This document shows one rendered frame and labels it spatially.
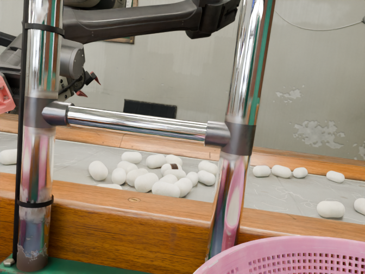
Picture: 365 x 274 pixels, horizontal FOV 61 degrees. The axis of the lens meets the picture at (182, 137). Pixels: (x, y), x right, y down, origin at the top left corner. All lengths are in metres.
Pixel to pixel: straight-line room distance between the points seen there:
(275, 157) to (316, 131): 1.95
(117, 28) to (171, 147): 0.28
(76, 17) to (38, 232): 0.49
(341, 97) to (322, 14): 0.63
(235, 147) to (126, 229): 0.12
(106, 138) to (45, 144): 0.40
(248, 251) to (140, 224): 0.09
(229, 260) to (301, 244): 0.07
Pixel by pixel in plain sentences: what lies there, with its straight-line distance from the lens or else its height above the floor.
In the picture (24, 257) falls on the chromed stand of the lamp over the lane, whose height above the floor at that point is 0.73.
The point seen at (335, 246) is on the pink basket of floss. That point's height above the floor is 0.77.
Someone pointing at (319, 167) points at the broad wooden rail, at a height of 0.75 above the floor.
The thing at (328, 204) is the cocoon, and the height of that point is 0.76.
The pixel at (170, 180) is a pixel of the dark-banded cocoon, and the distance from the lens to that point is 0.39.
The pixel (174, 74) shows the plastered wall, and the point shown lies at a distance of 2.53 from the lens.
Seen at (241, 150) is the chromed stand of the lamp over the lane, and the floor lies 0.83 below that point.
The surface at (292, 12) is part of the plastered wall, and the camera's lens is 2.60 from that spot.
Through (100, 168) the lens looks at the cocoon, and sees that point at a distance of 0.41.
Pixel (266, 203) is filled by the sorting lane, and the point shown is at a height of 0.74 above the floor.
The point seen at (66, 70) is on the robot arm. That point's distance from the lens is 0.60.
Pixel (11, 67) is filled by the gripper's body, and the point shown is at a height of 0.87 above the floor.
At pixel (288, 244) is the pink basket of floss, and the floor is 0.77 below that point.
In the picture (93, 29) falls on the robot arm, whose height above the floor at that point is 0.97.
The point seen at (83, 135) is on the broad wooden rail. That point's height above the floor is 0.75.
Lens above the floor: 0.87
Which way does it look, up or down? 8 degrees down
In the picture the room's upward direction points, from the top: 7 degrees clockwise
